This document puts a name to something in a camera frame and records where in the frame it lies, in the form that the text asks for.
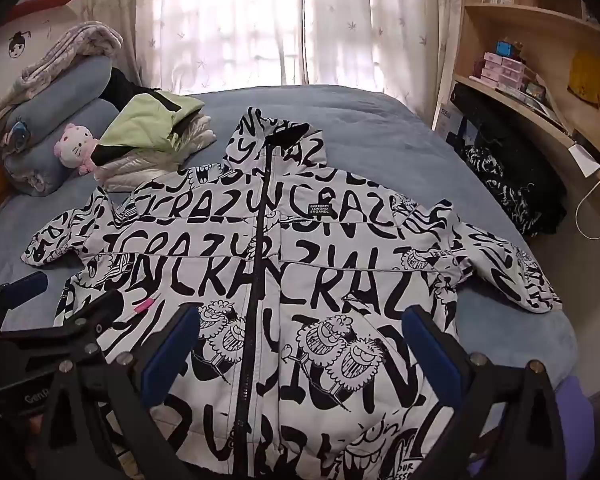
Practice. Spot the small blue box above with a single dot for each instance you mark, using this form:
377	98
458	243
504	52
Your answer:
505	48

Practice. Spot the black flat device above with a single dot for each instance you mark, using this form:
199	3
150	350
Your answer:
597	147

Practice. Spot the black cloth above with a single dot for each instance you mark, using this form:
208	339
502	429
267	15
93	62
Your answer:
122	85

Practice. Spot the cartoon head wall sticker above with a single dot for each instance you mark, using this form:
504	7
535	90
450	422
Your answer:
17	46

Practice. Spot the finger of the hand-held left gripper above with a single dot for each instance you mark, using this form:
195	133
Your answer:
100	317
25	286

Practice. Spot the pink white cat plush toy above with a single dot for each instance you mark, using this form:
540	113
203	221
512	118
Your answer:
75	145

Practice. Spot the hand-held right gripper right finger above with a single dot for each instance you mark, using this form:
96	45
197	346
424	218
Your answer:
430	355

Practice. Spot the grey white fluffy blanket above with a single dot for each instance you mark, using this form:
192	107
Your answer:
70	45

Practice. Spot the white blue box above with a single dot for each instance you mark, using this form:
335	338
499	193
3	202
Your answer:
462	125

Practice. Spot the wooden shelf unit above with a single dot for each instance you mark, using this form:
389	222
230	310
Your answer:
530	25

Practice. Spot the black white printed jacket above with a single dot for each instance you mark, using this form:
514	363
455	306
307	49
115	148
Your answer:
320	260

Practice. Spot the colourful small box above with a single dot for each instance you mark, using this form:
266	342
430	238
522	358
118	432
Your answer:
536	94

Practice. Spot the black clothing on shelf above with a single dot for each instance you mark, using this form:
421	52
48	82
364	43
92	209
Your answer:
535	170

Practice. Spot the red wall decal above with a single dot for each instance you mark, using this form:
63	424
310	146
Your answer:
45	4

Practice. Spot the silver puffer jacket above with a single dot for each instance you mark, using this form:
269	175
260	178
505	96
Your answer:
130	170

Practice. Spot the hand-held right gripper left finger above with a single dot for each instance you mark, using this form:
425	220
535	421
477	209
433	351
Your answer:
165	360

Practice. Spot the light green jacket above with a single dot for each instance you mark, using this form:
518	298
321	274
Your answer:
140	120

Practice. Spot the blue rolled blanket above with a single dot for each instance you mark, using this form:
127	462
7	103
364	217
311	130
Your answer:
45	165
80	77

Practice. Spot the sheer white curtain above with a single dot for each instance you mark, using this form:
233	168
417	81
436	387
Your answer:
375	25
220	20

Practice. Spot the black white patterned garment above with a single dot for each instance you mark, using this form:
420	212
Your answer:
495	185

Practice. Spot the white paper note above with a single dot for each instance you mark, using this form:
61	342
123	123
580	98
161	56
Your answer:
582	159

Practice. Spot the yellow cloth pouch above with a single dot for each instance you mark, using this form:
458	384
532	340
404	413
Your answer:
587	77

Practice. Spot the stack of pink boxes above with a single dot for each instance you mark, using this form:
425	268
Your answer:
502	67

